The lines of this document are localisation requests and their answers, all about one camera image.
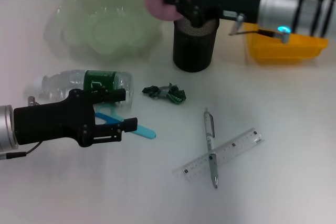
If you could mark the black mesh pen holder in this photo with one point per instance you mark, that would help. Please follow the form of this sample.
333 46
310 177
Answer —
194 51

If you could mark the yellow plastic bin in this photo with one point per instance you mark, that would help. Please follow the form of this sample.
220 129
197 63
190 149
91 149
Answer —
286 49

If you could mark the clear plastic ruler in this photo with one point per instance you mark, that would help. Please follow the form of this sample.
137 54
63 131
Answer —
236 148

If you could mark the blue scissors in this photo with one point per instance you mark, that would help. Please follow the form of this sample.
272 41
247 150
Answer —
145 132

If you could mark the clear water bottle green label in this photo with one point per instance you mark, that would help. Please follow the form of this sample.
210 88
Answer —
65 82

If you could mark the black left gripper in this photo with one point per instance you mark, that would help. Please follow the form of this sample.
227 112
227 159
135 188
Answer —
50 124

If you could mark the green plastic wrapper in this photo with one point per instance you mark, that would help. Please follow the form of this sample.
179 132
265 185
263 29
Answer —
170 94

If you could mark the grey ballpoint pen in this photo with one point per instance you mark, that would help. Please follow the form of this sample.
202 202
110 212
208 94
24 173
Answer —
210 134

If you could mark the green glass fruit plate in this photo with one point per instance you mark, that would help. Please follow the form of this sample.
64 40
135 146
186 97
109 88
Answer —
105 30

